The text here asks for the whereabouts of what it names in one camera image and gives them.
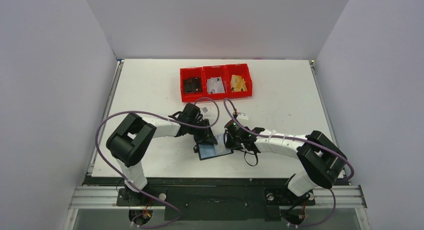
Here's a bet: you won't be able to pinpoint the black card holders in bin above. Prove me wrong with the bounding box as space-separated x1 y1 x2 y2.
183 77 203 94

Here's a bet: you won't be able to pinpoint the aluminium rail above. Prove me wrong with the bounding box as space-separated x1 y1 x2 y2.
69 186 367 209

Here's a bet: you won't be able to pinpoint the red bin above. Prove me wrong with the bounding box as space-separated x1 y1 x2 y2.
203 65 228 100
179 67 205 103
224 64 253 98

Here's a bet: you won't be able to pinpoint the black leather card holder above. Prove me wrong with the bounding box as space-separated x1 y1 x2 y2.
193 134 234 160

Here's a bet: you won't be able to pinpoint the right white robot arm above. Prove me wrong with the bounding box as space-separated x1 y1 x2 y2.
224 120 347 203

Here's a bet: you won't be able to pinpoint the gold cards in bin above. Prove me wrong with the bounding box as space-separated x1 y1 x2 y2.
230 75 247 92

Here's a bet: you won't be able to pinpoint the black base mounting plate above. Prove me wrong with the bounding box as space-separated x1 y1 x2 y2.
82 175 316 222

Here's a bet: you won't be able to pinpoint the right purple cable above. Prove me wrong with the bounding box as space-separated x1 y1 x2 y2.
223 98 355 228

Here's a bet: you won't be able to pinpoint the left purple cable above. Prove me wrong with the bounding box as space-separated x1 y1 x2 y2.
95 97 221 229

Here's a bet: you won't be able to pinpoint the middle red bin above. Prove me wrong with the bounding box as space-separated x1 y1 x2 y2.
203 65 228 100

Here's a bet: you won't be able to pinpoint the left red bin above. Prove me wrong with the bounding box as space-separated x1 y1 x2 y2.
179 67 205 103

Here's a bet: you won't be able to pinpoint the right red bin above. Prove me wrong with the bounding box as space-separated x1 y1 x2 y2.
224 64 253 98

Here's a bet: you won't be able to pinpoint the purple cable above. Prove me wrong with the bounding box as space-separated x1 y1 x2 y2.
95 97 221 229
223 98 355 228

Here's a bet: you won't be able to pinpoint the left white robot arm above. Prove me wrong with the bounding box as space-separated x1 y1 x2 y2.
106 103 218 205

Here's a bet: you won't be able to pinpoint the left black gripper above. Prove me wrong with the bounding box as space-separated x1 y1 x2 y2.
188 119 218 146

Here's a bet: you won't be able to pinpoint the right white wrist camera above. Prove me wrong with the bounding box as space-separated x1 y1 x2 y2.
234 112 249 121

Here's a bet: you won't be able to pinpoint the white cards in bin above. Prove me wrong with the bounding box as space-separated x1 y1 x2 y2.
206 77 225 94

